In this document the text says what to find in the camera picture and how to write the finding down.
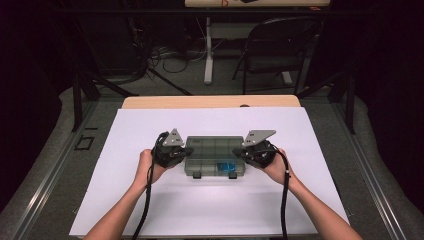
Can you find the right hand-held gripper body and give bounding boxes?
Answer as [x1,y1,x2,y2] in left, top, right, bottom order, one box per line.
[242,129,277,169]

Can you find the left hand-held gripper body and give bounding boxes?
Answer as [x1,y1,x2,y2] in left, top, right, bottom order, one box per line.
[152,128,186,168]

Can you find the grey clear compartment storage box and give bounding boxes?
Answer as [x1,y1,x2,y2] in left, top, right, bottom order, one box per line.
[184,135,247,180]

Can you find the person's right hand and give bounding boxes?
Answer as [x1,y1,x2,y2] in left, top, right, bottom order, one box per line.
[263,148,298,188]

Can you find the person's left hand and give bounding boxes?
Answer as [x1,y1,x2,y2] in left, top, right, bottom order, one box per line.
[133,148,168,189]

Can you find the light wooden table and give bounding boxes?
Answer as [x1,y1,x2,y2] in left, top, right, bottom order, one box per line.
[77,94,348,240]

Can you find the white board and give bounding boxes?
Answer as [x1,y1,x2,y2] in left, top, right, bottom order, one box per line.
[69,106,353,238]

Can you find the black diagonal strut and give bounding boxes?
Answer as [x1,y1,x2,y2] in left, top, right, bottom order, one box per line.
[146,68,194,97]

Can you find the black folding chair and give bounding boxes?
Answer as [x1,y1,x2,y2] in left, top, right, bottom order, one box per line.
[232,16,323,96]

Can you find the black metal stand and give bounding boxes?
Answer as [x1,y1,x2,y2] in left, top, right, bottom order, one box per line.
[71,69,139,133]
[296,71,356,134]

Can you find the black horizontal bar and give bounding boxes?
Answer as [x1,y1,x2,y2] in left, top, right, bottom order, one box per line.
[54,8,368,16]

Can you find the pale desk top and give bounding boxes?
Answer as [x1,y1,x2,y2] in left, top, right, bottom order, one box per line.
[184,0,331,8]

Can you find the right hand-held gripper cable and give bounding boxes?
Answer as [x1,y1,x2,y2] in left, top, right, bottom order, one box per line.
[271,143,292,240]

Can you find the hand-held gripper cable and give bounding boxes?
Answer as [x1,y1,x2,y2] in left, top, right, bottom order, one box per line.
[271,143,292,240]
[132,131,170,240]

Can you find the left hand-held gripper cable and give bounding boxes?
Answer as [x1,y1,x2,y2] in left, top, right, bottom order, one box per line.
[132,131,170,240]

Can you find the white desk frame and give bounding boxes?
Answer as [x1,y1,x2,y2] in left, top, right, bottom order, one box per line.
[203,16,294,86]

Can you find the tangle of floor cables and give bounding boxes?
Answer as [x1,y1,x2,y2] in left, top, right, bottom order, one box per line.
[146,39,228,74]

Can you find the metal floor rail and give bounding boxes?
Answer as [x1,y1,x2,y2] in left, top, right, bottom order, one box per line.
[329,101,408,240]
[6,101,99,240]

